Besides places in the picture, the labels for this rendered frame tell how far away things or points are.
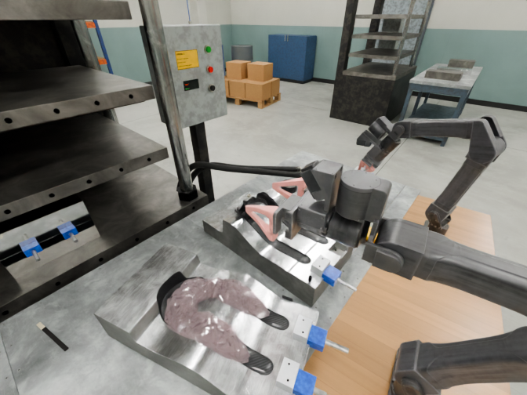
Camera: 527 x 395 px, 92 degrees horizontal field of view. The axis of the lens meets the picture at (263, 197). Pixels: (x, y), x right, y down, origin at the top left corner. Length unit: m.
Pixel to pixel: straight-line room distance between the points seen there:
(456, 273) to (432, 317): 0.50
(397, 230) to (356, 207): 0.08
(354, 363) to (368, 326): 0.11
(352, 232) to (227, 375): 0.42
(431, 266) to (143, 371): 0.67
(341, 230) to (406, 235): 0.09
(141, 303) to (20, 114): 0.63
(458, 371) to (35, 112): 1.16
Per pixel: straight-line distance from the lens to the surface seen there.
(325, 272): 0.78
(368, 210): 0.41
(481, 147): 0.97
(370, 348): 0.82
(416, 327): 0.90
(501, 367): 0.58
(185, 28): 1.27
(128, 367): 0.82
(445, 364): 0.62
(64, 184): 1.09
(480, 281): 0.46
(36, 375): 0.92
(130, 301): 0.78
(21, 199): 1.09
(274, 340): 0.71
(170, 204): 1.26
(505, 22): 7.04
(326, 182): 0.41
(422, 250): 0.43
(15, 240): 1.14
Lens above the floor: 1.50
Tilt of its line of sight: 35 degrees down
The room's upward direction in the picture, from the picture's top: straight up
